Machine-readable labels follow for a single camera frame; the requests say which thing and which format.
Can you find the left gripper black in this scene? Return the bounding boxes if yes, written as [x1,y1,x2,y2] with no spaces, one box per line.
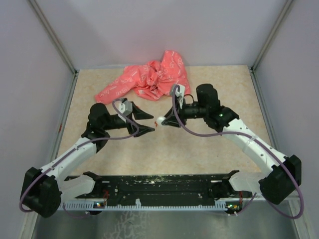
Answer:
[103,102,155,137]

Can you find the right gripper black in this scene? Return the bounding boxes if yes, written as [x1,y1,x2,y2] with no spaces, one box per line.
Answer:
[162,97,208,127]

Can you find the white earbud charging case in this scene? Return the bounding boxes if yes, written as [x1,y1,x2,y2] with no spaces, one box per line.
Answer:
[156,116,165,125]

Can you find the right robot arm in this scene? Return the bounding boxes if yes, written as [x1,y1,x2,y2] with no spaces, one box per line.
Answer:
[158,84,302,205]

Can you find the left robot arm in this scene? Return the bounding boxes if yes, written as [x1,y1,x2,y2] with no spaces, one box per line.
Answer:
[19,98,155,218]

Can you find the pink printed cloth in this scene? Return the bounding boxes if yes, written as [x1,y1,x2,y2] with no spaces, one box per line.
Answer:
[94,50,191,105]

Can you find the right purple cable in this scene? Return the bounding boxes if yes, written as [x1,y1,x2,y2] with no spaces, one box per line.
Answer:
[172,85,305,220]

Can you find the purple cable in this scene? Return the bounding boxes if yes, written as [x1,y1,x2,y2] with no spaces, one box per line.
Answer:
[172,85,305,220]
[19,98,140,219]

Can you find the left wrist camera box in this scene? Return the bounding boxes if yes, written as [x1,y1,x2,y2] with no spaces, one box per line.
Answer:
[119,98,133,116]

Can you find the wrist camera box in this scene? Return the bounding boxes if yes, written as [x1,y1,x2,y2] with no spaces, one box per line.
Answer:
[169,84,185,97]
[119,98,133,116]

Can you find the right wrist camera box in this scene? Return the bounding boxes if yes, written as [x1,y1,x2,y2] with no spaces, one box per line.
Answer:
[169,84,185,97]

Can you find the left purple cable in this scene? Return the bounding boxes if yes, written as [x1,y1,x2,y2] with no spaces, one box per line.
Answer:
[19,98,140,219]

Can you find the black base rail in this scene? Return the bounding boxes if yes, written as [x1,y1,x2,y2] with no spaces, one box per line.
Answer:
[77,171,239,207]

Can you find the right aluminium frame post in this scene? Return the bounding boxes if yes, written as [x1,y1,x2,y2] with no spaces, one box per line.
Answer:
[250,0,295,72]

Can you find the aluminium frame post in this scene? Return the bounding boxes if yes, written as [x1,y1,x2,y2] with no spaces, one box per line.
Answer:
[27,0,78,75]
[250,0,295,72]

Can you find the white slotted cable duct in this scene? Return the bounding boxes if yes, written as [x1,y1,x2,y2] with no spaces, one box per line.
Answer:
[58,200,228,211]

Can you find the left aluminium frame post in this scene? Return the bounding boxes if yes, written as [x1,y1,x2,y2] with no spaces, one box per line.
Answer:
[27,0,78,75]

